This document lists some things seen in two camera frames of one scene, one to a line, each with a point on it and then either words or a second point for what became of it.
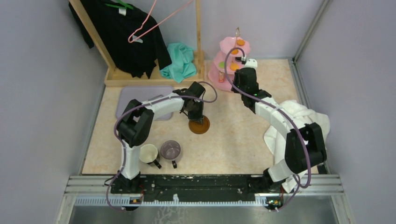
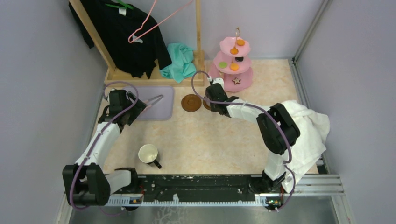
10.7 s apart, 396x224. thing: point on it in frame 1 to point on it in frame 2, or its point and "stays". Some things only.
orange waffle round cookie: [234, 66] stays
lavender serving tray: [125, 94] stays
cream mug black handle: [148, 154] stays
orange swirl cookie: [240, 42] stays
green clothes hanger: [125, 6] stays
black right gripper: [236, 77] to [213, 108]
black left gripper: [198, 117] to [139, 107]
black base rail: [190, 188] stays
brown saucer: [197, 127] to [207, 104]
